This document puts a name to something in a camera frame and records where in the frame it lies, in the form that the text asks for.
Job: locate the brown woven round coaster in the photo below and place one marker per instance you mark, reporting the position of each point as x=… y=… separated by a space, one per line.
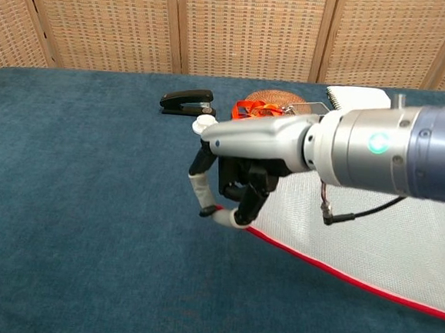
x=274 y=98

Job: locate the white round cap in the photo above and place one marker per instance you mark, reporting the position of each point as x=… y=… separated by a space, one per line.
x=204 y=123

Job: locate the clear badge holder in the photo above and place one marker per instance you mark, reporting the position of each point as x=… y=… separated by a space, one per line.
x=312 y=107

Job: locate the white mesh pouch red trim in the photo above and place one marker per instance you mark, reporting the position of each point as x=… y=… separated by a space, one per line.
x=355 y=242

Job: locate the white spiral notebook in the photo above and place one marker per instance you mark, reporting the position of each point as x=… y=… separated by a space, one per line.
x=359 y=97

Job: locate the black stapler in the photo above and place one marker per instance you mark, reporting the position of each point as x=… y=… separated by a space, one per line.
x=185 y=101

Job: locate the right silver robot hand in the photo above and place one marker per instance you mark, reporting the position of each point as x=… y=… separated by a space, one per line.
x=255 y=138

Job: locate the blue carpet table cover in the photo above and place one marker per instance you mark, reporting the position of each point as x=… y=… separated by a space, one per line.
x=88 y=202

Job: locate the bamboo folding screen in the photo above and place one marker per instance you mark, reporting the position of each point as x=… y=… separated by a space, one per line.
x=237 y=29

